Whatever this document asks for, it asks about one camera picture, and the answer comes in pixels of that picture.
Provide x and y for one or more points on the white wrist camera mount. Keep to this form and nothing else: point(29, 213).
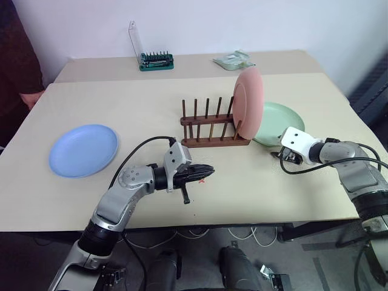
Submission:
point(175, 156)
point(298, 141)

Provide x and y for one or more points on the bystander bare hand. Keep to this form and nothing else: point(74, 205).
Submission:
point(30, 100)

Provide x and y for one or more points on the clear plastic bag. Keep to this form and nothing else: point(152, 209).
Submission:
point(234, 60)

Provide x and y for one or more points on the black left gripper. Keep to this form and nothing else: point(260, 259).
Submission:
point(182, 178)

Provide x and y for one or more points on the person in dark red clothes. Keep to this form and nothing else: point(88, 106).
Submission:
point(15, 60)

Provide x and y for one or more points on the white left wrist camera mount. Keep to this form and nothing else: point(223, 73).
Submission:
point(175, 156)

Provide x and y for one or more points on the pink plate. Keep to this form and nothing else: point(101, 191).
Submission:
point(248, 103)

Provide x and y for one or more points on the wooden dish rack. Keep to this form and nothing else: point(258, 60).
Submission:
point(212, 141)

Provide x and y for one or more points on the dark rounded shape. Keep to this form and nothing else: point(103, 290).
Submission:
point(238, 269)
point(165, 269)

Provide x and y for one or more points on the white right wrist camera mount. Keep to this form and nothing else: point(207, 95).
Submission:
point(298, 141)

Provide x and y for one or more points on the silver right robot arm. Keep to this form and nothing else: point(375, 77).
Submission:
point(354, 163)

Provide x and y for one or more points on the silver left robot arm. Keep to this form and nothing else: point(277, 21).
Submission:
point(121, 200)

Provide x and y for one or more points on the green plate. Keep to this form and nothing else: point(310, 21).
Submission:
point(277, 122)

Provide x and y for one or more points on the blue plate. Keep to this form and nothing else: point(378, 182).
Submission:
point(83, 151)

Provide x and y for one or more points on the green screwdriver bit set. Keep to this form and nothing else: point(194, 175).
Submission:
point(156, 62)

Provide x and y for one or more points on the metal clamp bracket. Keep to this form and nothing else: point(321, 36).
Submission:
point(274, 277)
point(113, 277)

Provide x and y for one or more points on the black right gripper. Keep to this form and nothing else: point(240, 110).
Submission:
point(291, 157)

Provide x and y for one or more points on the black table frame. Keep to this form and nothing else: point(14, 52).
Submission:
point(315, 232)

